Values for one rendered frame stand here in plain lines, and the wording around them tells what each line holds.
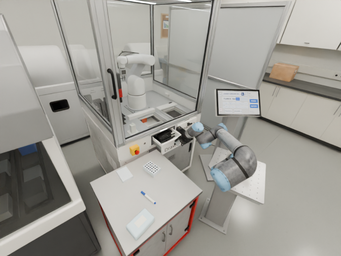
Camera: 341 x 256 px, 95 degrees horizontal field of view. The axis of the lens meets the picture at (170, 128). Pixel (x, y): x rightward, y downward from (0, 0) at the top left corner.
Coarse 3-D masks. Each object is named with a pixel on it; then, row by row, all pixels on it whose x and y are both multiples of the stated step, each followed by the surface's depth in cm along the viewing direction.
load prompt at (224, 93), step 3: (222, 93) 176; (225, 93) 176; (228, 93) 177; (231, 93) 177; (234, 93) 177; (237, 93) 178; (240, 93) 178; (243, 93) 178; (246, 93) 179; (240, 96) 178; (243, 96) 178; (246, 96) 178
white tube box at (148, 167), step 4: (148, 164) 132; (152, 164) 131; (144, 168) 128; (148, 168) 127; (152, 168) 127; (156, 168) 127; (160, 168) 128; (148, 172) 126; (152, 172) 124; (156, 172) 125; (152, 176) 125
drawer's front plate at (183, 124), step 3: (195, 117) 174; (189, 120) 168; (192, 120) 172; (195, 120) 176; (180, 123) 162; (183, 123) 163; (186, 123) 167; (192, 123) 175; (177, 126) 160; (183, 126) 166; (186, 126) 169; (189, 126) 173; (186, 129) 172
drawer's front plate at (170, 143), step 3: (180, 135) 145; (174, 138) 140; (168, 141) 136; (171, 141) 137; (162, 144) 133; (165, 144) 134; (168, 144) 137; (171, 144) 139; (180, 144) 149; (162, 147) 133; (165, 147) 136; (168, 147) 139; (171, 147) 142; (174, 147) 145; (162, 150) 135; (165, 150) 138; (168, 150) 141; (162, 153) 137
